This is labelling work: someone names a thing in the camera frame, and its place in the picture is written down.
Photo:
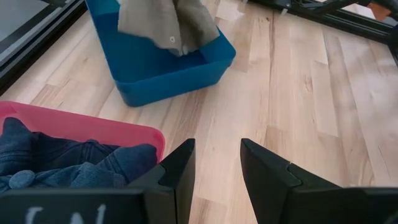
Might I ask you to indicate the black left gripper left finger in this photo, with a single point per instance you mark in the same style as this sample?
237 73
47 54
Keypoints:
174 186

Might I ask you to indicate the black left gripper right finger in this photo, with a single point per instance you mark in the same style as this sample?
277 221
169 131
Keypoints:
270 186

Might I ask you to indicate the navy blue cap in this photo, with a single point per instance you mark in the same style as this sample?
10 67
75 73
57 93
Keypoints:
77 152

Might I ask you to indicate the blue denim cap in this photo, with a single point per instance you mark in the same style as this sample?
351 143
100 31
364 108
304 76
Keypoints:
71 179

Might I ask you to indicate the beige cotton cap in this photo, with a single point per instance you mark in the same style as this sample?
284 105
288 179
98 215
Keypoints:
168 21

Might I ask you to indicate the pink plastic bin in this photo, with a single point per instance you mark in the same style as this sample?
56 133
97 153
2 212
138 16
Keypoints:
87 127

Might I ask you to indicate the blue plastic bin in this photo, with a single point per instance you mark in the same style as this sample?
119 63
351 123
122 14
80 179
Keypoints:
164 71

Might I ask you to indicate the black table frame rail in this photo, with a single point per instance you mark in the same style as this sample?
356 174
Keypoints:
34 40
335 18

